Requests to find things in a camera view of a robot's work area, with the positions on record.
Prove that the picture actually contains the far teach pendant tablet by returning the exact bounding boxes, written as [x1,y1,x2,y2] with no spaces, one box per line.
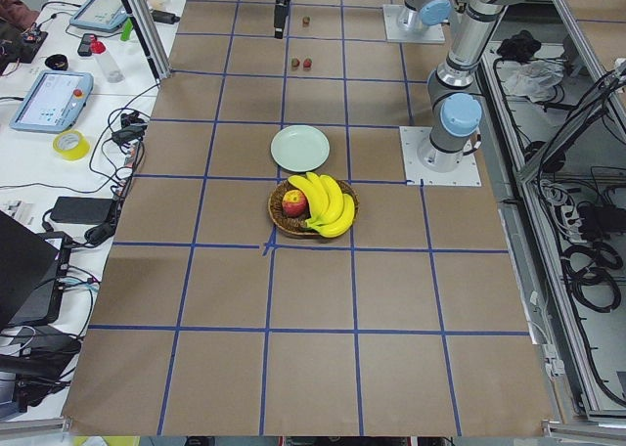
[69,0,128,33]

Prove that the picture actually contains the black power adapter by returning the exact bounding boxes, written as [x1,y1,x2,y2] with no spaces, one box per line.
[50,197,114,225]

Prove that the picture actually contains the black laptop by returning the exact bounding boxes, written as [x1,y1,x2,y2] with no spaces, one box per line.
[1,213,70,329]

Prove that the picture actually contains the near teach pendant tablet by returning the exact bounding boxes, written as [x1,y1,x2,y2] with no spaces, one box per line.
[10,70,94,134]

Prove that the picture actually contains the brown wicker basket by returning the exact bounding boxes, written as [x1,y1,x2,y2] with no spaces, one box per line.
[268,177,359,238]

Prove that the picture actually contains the teach pendant tablet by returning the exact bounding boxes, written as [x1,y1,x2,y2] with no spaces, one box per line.
[10,70,94,134]
[69,0,128,33]

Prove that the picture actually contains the clear bottle red cap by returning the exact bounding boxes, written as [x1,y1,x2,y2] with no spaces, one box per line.
[90,35,124,83]

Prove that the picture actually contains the yellow banana bunch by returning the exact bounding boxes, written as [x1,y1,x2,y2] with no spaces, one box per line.
[288,172,358,239]

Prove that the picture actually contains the light green plate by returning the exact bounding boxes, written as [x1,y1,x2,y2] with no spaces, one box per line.
[270,125,330,172]

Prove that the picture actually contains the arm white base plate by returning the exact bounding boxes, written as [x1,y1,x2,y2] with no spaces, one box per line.
[382,5,445,44]
[399,126,481,187]

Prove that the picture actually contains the black phone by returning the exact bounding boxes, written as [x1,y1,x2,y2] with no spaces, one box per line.
[77,33,97,58]

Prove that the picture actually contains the red yellow apple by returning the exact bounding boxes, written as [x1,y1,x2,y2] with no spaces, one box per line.
[281,189,308,218]

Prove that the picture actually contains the yellow tape roll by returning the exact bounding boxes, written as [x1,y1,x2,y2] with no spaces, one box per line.
[53,130,90,161]

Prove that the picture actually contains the black small bowl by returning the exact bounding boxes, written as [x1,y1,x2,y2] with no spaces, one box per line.
[44,54,68,71]

